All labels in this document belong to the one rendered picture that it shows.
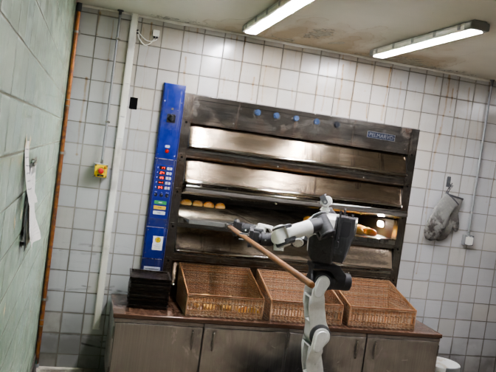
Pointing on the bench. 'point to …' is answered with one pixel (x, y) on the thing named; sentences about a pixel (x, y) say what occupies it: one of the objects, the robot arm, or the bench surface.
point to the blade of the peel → (206, 221)
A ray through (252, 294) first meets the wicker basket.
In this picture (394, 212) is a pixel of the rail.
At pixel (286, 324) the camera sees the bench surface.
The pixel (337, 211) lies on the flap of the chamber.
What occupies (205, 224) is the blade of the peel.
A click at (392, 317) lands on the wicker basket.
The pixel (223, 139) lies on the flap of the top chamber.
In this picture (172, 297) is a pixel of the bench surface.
